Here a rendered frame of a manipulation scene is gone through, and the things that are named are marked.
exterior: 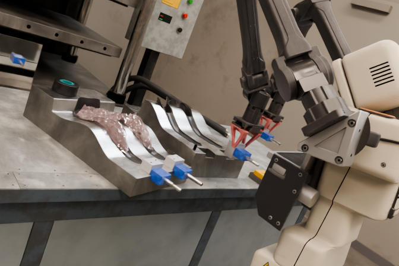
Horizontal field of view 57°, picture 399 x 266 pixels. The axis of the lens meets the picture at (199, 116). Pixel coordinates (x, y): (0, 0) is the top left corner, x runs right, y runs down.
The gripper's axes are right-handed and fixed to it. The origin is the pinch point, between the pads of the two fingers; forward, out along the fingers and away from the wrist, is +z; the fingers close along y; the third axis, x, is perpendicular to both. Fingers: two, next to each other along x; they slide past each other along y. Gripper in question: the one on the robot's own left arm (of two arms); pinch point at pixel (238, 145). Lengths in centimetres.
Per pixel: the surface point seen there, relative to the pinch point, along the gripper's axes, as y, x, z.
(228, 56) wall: -227, -230, -13
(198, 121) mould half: -9.6, -30.5, 4.3
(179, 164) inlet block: 23.5, -0.1, 8.1
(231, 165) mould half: -6.4, -3.8, 10.0
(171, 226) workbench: 12.9, -2.5, 33.1
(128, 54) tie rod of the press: 1, -80, -7
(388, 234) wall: -246, 2, 67
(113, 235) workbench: 34.5, -3.4, 34.4
